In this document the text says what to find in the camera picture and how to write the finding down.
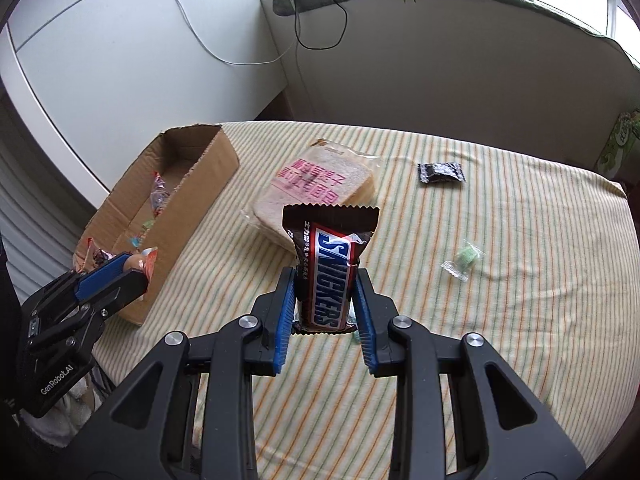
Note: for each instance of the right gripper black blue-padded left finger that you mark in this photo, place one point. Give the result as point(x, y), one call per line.
point(186, 410)

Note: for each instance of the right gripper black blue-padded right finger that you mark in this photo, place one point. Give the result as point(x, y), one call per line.
point(461, 411)

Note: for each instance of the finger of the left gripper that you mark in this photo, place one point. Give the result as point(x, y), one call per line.
point(74, 287)
point(112, 298)

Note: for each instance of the round brown snack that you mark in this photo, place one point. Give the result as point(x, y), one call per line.
point(143, 261)

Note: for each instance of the Snickers bar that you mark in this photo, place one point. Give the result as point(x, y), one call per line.
point(328, 241)

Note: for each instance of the bagged sliced bread loaf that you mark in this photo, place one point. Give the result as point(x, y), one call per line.
point(325, 173)

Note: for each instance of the black candy wrapper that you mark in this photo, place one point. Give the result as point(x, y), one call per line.
point(440, 172)

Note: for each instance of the red dates bag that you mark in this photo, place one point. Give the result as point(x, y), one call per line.
point(95, 256)

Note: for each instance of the clear red-edged snack bag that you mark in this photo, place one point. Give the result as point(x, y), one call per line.
point(159, 194)

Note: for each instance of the brown cardboard box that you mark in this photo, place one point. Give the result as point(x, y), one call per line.
point(196, 162)

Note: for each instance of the small green wrapped candy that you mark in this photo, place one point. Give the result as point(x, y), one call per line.
point(461, 266)

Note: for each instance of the green mint candy wrapper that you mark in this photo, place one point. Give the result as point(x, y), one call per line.
point(352, 324)

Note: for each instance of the striped table cloth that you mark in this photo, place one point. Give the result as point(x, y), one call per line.
point(556, 293)

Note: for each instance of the white cabinet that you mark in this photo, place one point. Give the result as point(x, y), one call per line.
point(94, 81)

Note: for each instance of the green printed bag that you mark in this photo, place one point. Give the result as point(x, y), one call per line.
point(621, 141)

